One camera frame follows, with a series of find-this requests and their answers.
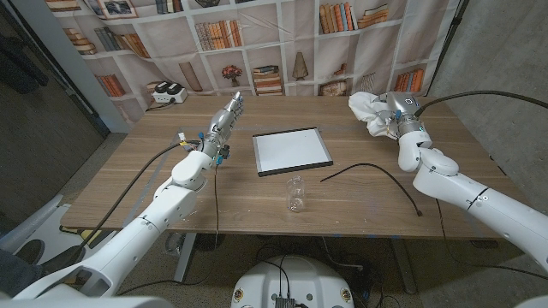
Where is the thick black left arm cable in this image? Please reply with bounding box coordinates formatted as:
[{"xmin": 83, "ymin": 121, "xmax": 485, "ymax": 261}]
[{"xmin": 51, "ymin": 140, "xmax": 202, "ymax": 269}]

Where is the small framed whiteboard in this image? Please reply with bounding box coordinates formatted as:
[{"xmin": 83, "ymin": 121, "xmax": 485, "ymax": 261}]
[{"xmin": 252, "ymin": 127, "xmax": 334, "ymax": 178}]

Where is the dark perforated panel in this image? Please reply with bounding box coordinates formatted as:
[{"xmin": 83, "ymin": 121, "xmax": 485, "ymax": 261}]
[{"xmin": 0, "ymin": 0, "xmax": 110, "ymax": 223}]

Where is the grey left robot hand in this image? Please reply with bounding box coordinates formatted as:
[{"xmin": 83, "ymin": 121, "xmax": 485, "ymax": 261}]
[{"xmin": 199, "ymin": 91, "xmax": 245, "ymax": 160}]

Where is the clear plastic bottle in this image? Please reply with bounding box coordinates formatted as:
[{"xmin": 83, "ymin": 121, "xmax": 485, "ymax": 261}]
[{"xmin": 285, "ymin": 175, "xmax": 307, "ymax": 214}]

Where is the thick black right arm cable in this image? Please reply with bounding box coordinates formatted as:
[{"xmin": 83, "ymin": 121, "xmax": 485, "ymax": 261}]
[{"xmin": 413, "ymin": 89, "xmax": 548, "ymax": 119}]

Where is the loose black cable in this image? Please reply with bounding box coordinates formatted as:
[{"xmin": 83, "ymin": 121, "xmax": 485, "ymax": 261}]
[{"xmin": 319, "ymin": 163, "xmax": 423, "ymax": 217}]

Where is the thin black left wrist cable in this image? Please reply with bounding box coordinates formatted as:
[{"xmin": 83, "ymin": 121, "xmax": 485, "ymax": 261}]
[{"xmin": 117, "ymin": 164, "xmax": 221, "ymax": 297}]

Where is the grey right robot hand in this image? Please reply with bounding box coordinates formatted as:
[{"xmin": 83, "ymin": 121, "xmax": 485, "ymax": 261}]
[{"xmin": 376, "ymin": 91, "xmax": 429, "ymax": 138}]

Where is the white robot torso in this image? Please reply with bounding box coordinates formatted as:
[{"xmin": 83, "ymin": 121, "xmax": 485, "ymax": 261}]
[{"xmin": 229, "ymin": 255, "xmax": 355, "ymax": 308}]

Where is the white table leg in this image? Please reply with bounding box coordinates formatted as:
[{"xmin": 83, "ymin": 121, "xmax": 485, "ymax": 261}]
[
  {"xmin": 173, "ymin": 233, "xmax": 198, "ymax": 286},
  {"xmin": 389, "ymin": 238, "xmax": 419, "ymax": 295}
]

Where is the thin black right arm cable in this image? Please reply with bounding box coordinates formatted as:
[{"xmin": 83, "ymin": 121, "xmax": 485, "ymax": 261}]
[{"xmin": 435, "ymin": 198, "xmax": 548, "ymax": 282}]

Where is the white cloth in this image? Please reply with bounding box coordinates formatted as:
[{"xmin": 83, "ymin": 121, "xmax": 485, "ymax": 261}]
[{"xmin": 348, "ymin": 91, "xmax": 402, "ymax": 141}]

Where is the printed bookshelf backdrop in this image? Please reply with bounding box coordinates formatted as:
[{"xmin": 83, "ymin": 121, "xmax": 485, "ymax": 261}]
[{"xmin": 45, "ymin": 0, "xmax": 466, "ymax": 126}]

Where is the white power strip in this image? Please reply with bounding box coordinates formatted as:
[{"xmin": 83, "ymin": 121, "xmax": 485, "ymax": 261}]
[{"xmin": 152, "ymin": 87, "xmax": 188, "ymax": 104}]

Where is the black backdrop stand pole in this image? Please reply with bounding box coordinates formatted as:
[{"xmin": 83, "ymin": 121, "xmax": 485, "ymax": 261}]
[{"xmin": 427, "ymin": 0, "xmax": 470, "ymax": 93}]

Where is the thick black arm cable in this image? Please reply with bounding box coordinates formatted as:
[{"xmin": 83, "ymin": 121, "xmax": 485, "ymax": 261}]
[
  {"xmin": 413, "ymin": 89, "xmax": 548, "ymax": 119},
  {"xmin": 51, "ymin": 140, "xmax": 202, "ymax": 269}
]

